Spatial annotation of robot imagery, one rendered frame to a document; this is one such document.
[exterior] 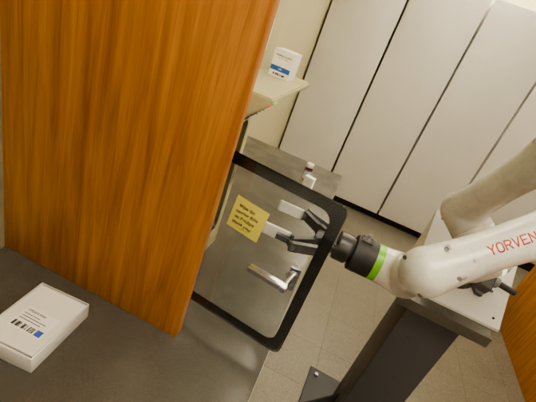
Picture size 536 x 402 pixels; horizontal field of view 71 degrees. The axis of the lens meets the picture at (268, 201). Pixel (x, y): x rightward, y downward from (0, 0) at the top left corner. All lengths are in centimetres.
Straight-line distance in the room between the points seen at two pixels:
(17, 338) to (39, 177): 33
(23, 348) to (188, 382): 32
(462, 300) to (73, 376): 121
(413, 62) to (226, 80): 322
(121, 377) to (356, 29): 341
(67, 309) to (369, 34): 335
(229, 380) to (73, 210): 50
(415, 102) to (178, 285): 325
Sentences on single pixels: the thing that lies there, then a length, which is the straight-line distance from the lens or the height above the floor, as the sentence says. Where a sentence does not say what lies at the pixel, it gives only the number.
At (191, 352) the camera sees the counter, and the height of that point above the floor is 94.
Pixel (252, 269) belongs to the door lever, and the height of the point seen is 121.
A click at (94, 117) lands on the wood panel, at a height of 137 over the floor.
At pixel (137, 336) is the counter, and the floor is 94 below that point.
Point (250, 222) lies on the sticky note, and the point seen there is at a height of 127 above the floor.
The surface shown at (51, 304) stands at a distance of 94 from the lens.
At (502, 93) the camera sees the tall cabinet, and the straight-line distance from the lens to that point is 389.
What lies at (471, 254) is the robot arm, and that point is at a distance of 85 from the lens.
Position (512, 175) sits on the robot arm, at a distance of 115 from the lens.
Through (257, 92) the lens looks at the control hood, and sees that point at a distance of 70.
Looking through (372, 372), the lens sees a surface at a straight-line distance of 174.
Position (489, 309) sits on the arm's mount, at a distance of 156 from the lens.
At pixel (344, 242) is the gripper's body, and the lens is 92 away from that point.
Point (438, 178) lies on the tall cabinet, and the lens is 399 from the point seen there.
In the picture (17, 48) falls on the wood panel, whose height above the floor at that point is 144.
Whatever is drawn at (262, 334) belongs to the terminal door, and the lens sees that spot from 90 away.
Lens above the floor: 167
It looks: 28 degrees down
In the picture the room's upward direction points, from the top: 20 degrees clockwise
